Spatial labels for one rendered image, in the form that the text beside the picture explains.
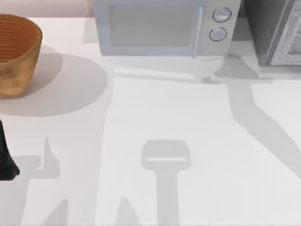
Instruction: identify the microwave oven door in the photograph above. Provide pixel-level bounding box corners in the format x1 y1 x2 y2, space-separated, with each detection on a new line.
91 0 205 57

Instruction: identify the pale microwave oven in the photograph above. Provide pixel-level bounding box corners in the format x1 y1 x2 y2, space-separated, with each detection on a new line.
91 0 242 59

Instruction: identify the round microwave knob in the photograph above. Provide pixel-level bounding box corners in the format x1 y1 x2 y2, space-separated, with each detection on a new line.
208 27 228 42
212 7 232 23

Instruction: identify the brown woven basket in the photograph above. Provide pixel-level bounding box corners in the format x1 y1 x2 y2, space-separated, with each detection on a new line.
0 14 43 99

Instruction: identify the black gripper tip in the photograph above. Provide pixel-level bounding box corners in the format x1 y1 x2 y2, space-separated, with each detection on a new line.
0 120 20 181

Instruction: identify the microwave door handle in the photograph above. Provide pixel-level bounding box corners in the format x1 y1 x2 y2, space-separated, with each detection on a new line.
191 6 204 59

